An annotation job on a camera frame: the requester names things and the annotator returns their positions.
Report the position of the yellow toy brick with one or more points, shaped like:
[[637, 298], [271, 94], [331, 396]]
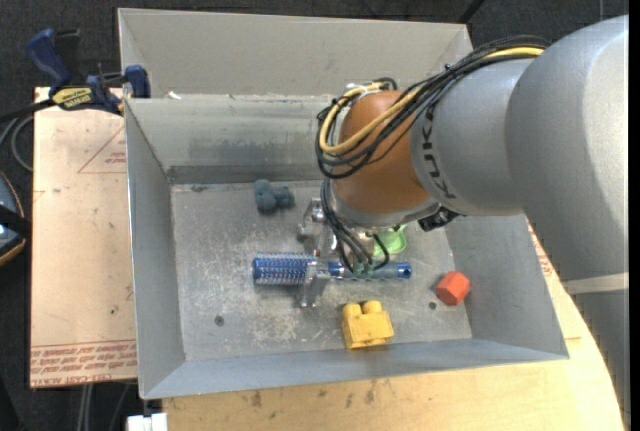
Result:
[[367, 326]]

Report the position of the green plastic cup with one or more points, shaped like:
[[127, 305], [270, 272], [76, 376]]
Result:
[[392, 241]]

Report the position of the red-orange block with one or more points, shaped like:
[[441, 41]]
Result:
[[452, 289]]

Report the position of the blue brush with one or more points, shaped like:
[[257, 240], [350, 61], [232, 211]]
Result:
[[280, 269]]

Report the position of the dark teal lumpy toy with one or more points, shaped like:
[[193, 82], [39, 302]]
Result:
[[270, 198]]

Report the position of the black cylinder on white bracket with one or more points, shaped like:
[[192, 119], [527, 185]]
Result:
[[437, 219]]

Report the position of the grey metal bin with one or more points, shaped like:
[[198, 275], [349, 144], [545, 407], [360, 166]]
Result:
[[240, 239]]

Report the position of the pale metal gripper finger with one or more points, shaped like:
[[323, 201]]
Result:
[[314, 214], [314, 286]]

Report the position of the brown cardboard board, red print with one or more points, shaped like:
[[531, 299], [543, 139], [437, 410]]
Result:
[[80, 244]]

